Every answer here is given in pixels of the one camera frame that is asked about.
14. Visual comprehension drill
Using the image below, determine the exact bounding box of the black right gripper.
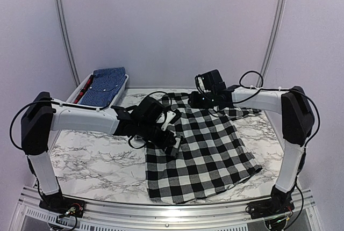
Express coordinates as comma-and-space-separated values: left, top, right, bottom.
188, 91, 216, 109

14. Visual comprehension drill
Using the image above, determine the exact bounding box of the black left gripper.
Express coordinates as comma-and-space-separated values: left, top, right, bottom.
137, 119, 176, 149

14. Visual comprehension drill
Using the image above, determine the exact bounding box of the black white checked shirt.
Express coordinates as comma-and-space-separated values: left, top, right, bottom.
145, 92, 262, 204

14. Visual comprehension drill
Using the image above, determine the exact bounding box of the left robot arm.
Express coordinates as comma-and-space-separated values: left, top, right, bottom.
20, 92, 181, 215

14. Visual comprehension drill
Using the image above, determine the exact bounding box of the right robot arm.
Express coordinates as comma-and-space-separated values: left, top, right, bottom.
189, 69, 316, 214

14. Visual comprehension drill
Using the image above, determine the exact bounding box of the blue gingham shirt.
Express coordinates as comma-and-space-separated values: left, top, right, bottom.
80, 67, 126, 107

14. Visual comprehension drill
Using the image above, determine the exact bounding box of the red black plaid shirt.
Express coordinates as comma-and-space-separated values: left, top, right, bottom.
74, 74, 94, 104

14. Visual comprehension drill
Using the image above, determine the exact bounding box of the white plastic basket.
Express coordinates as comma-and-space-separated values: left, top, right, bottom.
66, 67, 129, 107

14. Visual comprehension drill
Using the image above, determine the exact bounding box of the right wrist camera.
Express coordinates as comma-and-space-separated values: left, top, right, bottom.
195, 75, 206, 92

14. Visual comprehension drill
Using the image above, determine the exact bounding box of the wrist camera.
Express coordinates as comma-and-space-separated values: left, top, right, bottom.
156, 111, 176, 131
195, 75, 206, 92

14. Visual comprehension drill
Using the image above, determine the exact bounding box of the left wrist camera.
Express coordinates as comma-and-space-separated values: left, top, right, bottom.
156, 111, 176, 131

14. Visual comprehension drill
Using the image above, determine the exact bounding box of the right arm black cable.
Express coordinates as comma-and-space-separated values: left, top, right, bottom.
239, 70, 264, 89

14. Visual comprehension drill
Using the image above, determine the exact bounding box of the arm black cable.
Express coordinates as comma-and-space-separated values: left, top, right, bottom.
239, 70, 264, 89
9, 101, 53, 150

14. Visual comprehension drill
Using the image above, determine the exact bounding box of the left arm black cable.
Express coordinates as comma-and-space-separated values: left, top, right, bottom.
9, 101, 53, 150

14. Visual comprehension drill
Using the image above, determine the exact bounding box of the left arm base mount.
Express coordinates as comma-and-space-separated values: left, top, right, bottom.
39, 197, 86, 218

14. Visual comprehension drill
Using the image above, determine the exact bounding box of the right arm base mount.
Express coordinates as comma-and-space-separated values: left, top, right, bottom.
245, 198, 295, 219

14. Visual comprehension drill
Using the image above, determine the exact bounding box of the right aluminium corner post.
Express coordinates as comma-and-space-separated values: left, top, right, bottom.
260, 0, 285, 81

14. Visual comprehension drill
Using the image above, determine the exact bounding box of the aluminium corner post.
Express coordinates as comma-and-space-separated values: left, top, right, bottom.
260, 0, 285, 81
55, 0, 81, 86

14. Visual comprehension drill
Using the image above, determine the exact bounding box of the aluminium front frame rail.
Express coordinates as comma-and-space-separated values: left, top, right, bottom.
9, 186, 324, 230

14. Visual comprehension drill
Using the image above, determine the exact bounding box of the left aluminium corner post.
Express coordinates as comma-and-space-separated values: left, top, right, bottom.
55, 0, 81, 86

